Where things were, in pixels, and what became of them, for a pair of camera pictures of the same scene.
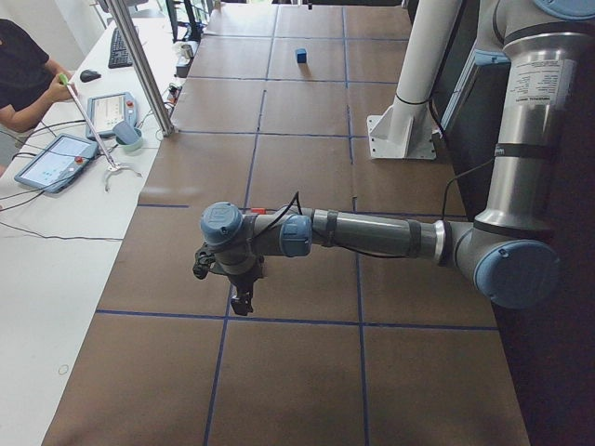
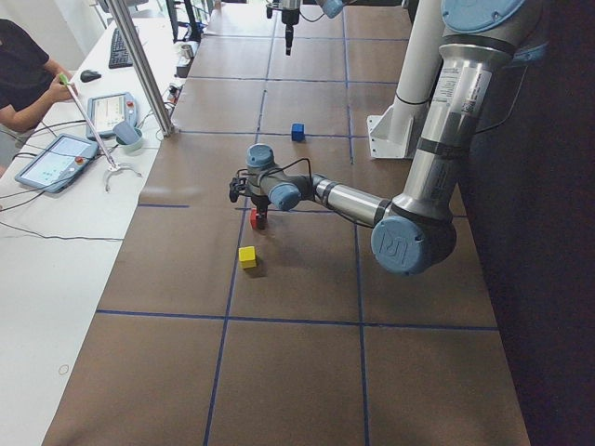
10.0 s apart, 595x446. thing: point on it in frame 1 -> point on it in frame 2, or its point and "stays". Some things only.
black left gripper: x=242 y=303 -> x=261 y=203
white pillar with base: x=405 y=131 stays
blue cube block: x=301 y=55 -> x=297 y=132
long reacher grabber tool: x=115 y=167 stays
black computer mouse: x=87 y=75 stays
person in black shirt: x=30 y=84 stays
